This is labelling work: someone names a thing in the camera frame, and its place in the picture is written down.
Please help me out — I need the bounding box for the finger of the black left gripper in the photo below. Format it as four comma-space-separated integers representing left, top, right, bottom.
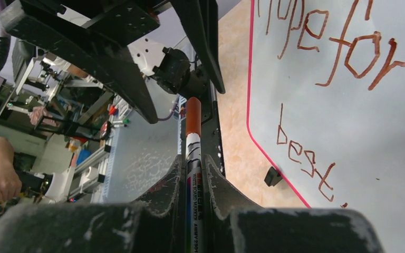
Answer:
170, 0, 226, 94
0, 1, 160, 124

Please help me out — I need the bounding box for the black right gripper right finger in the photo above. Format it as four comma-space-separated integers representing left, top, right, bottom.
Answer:
203, 155, 384, 252

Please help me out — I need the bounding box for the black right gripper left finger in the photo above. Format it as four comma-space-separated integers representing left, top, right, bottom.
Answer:
0, 155, 186, 252

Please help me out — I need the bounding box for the white marker pen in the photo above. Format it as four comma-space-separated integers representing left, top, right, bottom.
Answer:
186, 133, 205, 252

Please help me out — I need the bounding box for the brown marker cap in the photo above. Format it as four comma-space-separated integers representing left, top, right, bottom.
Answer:
186, 97, 201, 137

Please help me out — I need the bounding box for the pink framed whiteboard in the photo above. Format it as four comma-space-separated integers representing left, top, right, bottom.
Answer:
247, 1, 405, 252

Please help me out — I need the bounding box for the operator's bare forearm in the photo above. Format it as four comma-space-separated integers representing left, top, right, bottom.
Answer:
0, 137, 14, 172

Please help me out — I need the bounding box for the operator's bare hand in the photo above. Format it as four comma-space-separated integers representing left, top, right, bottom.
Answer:
0, 165, 22, 203

